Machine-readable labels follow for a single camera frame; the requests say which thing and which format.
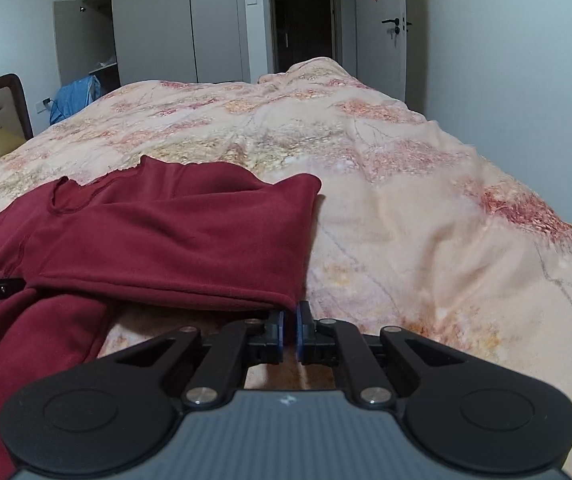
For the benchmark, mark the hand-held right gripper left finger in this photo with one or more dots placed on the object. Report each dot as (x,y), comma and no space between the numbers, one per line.
(278,332)

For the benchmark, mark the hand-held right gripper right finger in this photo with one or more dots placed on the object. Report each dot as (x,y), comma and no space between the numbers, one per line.
(302,334)

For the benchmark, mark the dark red knit top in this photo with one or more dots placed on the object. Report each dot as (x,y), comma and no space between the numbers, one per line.
(166,240)

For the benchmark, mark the floral peach quilt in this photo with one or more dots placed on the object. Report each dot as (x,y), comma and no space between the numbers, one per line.
(415,210)

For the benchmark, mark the blue cloth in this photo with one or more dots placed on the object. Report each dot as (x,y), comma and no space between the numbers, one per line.
(73,97)

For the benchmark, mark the white room door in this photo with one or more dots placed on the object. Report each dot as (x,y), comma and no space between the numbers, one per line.
(380,60)

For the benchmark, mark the white wardrobe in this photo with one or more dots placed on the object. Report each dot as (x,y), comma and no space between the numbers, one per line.
(156,20)

